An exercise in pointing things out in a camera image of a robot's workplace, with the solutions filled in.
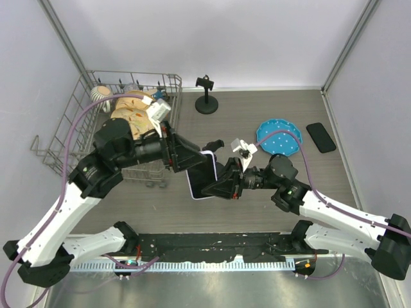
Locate blue polka dot plate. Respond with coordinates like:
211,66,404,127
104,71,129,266
256,119,303,157

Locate grey wire dish rack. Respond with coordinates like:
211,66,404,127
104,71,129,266
30,71,182,176

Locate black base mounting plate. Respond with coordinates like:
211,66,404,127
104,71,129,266
99,232,330,262

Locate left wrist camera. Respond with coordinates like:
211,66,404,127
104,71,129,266
142,96,171,135

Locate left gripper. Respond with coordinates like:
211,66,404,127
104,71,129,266
116,118,207,171

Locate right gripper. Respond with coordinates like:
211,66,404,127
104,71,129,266
202,157,281,199

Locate white cable duct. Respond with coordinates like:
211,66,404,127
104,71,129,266
71,258,295,273

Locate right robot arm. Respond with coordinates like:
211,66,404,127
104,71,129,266
199,154,410,280

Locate rear yellow bird plate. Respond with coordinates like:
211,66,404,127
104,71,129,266
116,90,154,110

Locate clear glass in rack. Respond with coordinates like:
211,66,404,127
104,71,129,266
123,83,139,93

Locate black phone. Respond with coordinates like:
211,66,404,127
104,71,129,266
306,123,337,153

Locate striped white mug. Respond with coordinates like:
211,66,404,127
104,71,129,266
90,85,112,113

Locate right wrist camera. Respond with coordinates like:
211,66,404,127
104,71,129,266
231,139,258,171

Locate blue ceramic cup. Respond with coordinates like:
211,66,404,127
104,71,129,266
146,89,168,100

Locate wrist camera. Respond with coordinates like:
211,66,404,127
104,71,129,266
142,96,171,135
231,139,258,171

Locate black phone stand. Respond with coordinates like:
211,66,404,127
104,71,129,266
195,75,218,115
202,139,225,175

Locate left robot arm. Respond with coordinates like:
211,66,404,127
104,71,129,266
3,119,207,288

